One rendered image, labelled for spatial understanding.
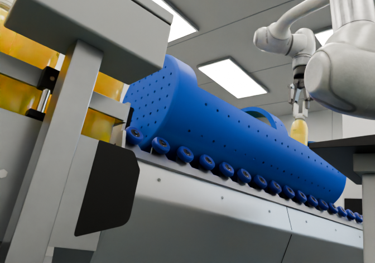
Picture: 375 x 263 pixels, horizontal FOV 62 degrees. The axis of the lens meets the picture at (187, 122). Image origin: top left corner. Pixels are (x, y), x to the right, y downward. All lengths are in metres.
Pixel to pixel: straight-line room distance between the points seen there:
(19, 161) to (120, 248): 0.30
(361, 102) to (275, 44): 0.80
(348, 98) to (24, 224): 0.64
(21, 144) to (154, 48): 0.23
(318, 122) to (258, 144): 5.55
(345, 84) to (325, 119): 5.71
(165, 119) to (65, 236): 0.35
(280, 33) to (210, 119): 0.78
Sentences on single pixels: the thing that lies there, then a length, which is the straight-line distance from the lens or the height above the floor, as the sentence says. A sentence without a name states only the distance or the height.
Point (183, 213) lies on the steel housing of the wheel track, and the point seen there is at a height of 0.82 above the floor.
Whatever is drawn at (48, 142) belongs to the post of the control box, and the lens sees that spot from 0.41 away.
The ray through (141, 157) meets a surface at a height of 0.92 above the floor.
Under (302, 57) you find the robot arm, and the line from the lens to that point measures 1.53.
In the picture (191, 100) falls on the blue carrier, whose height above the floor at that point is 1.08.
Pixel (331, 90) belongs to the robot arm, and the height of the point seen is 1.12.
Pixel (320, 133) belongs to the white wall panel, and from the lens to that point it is 6.38.
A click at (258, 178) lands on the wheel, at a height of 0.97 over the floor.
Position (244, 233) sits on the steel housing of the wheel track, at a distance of 0.88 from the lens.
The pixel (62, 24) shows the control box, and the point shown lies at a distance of 0.44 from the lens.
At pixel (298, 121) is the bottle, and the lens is 1.40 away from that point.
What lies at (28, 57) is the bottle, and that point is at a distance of 0.55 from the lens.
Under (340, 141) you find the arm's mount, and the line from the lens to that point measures 0.73.
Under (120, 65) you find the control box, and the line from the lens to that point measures 0.49.
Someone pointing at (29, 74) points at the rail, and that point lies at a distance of 0.53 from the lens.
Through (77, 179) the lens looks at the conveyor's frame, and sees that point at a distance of 0.50.
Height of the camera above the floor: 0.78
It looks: 19 degrees up
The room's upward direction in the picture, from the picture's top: 10 degrees clockwise
